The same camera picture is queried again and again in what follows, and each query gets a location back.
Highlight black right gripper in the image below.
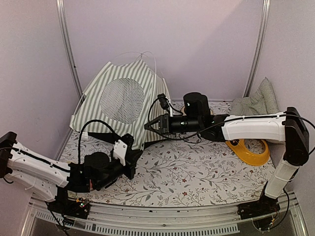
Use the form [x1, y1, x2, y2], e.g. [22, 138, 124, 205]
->
[145, 112, 202, 134]

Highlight green striped pet tent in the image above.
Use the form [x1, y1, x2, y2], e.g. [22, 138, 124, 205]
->
[69, 56, 170, 149]

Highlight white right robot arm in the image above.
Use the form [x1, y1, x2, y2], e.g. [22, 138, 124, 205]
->
[144, 92, 312, 214]

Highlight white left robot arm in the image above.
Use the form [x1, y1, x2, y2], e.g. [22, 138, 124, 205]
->
[0, 132, 143, 213]

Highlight yellow double pet bowl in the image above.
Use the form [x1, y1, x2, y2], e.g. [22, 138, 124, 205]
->
[225, 139, 270, 166]

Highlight floral table mat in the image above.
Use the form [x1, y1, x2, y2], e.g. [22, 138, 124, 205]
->
[53, 100, 280, 208]

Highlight green checked cushion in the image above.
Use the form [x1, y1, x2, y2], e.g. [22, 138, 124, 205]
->
[229, 77, 279, 116]

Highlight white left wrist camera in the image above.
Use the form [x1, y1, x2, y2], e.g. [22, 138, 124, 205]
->
[112, 140, 127, 166]

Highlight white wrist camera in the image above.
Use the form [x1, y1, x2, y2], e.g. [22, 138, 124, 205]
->
[112, 140, 127, 166]
[157, 93, 171, 115]

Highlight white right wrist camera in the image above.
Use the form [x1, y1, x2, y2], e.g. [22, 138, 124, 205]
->
[157, 93, 171, 115]

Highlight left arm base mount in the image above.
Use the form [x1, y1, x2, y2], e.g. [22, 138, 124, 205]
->
[47, 188, 91, 219]

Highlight front aluminium rail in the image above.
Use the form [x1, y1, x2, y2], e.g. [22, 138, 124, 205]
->
[21, 192, 310, 236]

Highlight aluminium frame post right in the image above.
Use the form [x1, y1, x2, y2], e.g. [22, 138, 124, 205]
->
[243, 0, 271, 97]

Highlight aluminium frame post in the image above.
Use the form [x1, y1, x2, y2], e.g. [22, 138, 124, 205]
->
[56, 0, 83, 103]
[243, 0, 271, 97]

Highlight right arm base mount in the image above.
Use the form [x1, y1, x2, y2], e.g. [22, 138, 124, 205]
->
[237, 199, 280, 219]

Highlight aluminium frame post left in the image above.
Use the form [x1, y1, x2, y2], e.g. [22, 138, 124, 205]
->
[56, 0, 83, 103]

